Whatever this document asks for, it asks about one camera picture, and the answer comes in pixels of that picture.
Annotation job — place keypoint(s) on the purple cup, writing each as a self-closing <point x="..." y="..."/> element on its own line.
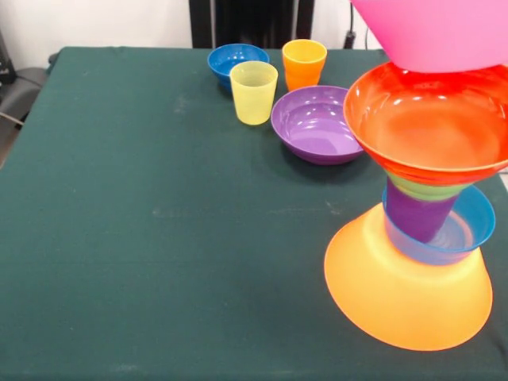
<point x="416" y="218"/>

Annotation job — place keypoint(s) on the green bowl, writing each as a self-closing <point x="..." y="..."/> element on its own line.
<point x="428" y="191"/>

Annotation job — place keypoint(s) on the large yellow-orange bowl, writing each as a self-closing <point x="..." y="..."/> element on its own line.
<point x="397" y="305"/>

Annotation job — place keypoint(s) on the red bowl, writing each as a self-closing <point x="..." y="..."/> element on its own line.
<point x="428" y="127"/>

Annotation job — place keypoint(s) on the light blue bowl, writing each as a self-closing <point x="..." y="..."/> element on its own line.
<point x="478" y="222"/>

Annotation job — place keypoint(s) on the pink bowl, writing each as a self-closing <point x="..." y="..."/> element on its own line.
<point x="436" y="31"/>

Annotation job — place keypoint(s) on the purple bowl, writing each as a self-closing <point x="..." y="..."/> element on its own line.
<point x="309" y="127"/>

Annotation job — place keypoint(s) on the yellow cup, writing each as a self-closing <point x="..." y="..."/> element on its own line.
<point x="254" y="99"/>

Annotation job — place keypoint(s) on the dark green tablecloth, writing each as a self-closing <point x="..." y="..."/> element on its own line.
<point x="158" y="258"/>

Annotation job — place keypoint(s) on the dark blue bowl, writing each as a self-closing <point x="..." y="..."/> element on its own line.
<point x="224" y="59"/>

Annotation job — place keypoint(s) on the orange cup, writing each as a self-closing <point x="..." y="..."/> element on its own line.
<point x="303" y="65"/>

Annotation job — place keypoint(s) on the grey office chair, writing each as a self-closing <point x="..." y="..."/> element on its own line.
<point x="24" y="91"/>

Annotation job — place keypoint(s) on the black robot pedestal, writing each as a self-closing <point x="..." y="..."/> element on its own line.
<point x="254" y="20"/>

